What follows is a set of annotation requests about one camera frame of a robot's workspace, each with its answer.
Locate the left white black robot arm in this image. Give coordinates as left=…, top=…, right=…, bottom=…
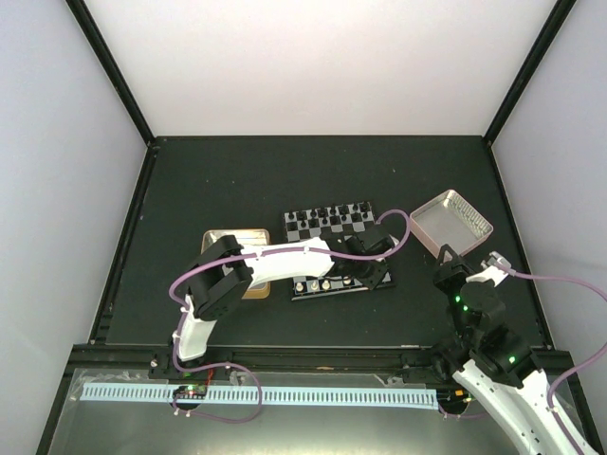
left=169, top=228, right=400, bottom=378

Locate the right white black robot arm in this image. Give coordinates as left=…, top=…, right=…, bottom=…
left=431, top=245, right=596, bottom=454

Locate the small green circuit board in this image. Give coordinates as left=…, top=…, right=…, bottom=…
left=173, top=385, right=207, bottom=399

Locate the pink metal tin tray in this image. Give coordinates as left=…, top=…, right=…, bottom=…
left=410, top=190, right=493, bottom=258

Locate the black and silver chessboard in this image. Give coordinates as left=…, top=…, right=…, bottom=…
left=284, top=201, right=395, bottom=300

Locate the gold metal tin tray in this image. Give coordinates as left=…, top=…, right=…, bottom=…
left=201, top=228, right=270, bottom=300

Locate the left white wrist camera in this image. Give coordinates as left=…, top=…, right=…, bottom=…
left=359, top=225, right=398, bottom=256

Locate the light blue cable duct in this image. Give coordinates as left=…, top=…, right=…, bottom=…
left=80, top=383, right=439, bottom=410

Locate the purple cable loop front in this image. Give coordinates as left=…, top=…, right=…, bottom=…
left=171, top=362, right=263, bottom=426

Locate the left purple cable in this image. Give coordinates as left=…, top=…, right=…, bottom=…
left=169, top=209, right=413, bottom=375

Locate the black aluminium frame right post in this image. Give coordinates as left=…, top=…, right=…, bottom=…
left=484, top=0, right=577, bottom=146

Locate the black aluminium frame post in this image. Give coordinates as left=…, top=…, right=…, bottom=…
left=65, top=0, right=156, bottom=146
left=484, top=0, right=577, bottom=146

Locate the black aluminium frame left post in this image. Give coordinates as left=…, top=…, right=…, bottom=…
left=65, top=0, right=156, bottom=146

